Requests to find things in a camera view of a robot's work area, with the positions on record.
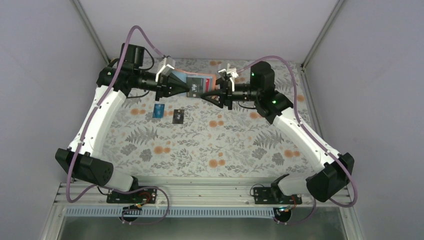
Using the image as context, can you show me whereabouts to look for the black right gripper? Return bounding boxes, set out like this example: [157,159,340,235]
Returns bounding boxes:
[201,77,261,110]

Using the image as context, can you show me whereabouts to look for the black VIP card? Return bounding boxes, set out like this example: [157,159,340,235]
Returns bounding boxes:
[186,77,205,98]
[172,109,185,125]

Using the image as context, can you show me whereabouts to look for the blue credit card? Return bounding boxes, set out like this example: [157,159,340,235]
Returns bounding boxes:
[152,103,165,119]

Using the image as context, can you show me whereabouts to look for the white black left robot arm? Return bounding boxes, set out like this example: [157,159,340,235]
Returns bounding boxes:
[55,44,189,203]

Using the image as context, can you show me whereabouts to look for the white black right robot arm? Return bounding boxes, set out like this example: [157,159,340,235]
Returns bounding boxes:
[200,61,355,204]

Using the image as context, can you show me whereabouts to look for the floral patterned table mat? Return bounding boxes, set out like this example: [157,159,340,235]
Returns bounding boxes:
[94,57,314,178]

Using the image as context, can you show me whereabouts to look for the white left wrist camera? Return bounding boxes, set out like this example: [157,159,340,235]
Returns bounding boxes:
[155,56,176,83]

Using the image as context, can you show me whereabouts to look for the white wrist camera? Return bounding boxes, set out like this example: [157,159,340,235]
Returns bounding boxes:
[217,64,239,81]
[155,56,176,83]

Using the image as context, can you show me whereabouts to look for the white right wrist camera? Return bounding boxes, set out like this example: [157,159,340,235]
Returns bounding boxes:
[217,64,239,81]

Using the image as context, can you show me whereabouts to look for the aluminium mounting rail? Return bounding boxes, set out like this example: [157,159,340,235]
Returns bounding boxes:
[54,176,351,207]

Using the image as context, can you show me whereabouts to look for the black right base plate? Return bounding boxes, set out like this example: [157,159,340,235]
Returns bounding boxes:
[251,186,303,205]

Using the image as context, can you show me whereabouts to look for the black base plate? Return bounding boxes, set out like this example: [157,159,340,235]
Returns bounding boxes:
[251,186,303,205]
[106,188,157,205]

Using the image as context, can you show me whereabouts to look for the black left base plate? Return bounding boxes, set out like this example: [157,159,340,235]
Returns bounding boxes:
[106,188,157,205]

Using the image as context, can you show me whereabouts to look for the grey slotted cable duct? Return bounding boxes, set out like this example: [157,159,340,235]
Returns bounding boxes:
[64,206,274,219]

